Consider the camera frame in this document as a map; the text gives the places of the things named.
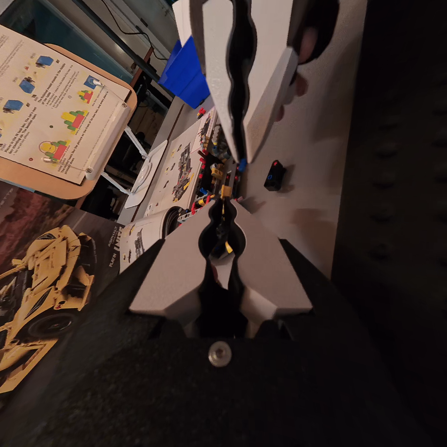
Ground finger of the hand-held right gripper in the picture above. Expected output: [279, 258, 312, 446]
[241, 0, 299, 164]
[190, 0, 251, 162]

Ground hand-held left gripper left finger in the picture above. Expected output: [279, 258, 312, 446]
[129, 200, 224, 338]

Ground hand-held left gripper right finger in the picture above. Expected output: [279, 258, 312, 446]
[223, 200, 313, 338]

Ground black lego block with pins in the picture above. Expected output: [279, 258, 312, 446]
[264, 160, 288, 193]

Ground partly built lego car chassis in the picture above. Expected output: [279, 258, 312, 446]
[177, 124, 247, 229]

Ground lego instruction booklet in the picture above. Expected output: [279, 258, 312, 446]
[120, 106, 219, 274]

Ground lego set box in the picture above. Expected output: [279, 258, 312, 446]
[0, 181, 127, 413]

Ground blue plastic bin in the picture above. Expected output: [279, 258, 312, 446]
[157, 35, 211, 109]

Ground white paper sheets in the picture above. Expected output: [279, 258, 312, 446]
[172, 0, 193, 47]

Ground white document stand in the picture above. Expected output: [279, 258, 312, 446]
[85, 103, 169, 210]

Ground instruction sheet on wooden stand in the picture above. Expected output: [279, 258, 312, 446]
[0, 44, 137, 200]

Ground black cable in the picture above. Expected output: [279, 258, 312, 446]
[101, 0, 168, 61]

